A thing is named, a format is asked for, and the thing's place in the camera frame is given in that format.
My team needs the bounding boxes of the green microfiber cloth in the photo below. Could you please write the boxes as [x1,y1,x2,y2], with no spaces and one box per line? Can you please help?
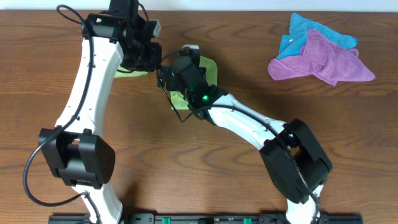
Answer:
[170,56,218,110]

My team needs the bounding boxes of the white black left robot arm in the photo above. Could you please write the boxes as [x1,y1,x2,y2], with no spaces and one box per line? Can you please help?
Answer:
[39,0,162,223]

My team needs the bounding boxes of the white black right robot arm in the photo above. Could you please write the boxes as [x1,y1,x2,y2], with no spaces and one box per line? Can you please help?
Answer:
[156,56,333,223]

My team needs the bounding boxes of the folded green cloth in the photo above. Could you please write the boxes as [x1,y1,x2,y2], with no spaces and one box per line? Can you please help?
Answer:
[114,67,147,78]

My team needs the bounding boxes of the blue microfiber cloth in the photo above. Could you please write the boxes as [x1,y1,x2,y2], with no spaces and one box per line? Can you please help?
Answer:
[276,12,358,60]

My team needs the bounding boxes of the purple microfiber cloth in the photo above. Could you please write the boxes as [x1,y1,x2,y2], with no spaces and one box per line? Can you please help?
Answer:
[267,29,376,86]

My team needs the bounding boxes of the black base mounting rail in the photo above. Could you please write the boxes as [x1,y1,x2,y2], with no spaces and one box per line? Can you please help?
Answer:
[48,212,364,224]

